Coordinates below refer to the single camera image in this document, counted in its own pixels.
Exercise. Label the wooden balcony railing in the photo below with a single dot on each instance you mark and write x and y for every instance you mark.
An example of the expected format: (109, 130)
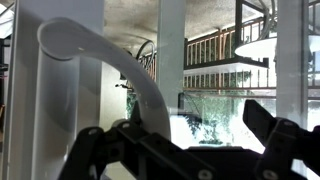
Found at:
(213, 50)

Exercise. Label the white framed sliding glass door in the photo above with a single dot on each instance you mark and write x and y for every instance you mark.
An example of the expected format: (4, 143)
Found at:
(23, 100)

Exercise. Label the outdoor table with black legs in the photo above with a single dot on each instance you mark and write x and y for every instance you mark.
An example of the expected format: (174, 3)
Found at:
(256, 48)

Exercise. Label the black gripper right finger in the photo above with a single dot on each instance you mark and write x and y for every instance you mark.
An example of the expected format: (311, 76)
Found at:
(283, 143)

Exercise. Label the white fixed glass door panel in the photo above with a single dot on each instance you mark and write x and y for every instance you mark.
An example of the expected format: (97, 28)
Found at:
(170, 66)

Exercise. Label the red bicycle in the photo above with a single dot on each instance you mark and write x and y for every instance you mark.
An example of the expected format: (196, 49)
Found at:
(147, 42)

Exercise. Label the green hedge trees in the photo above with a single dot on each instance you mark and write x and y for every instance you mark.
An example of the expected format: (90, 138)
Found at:
(213, 113)

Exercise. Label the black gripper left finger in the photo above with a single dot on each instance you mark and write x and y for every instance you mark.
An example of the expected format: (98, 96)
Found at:
(110, 146)

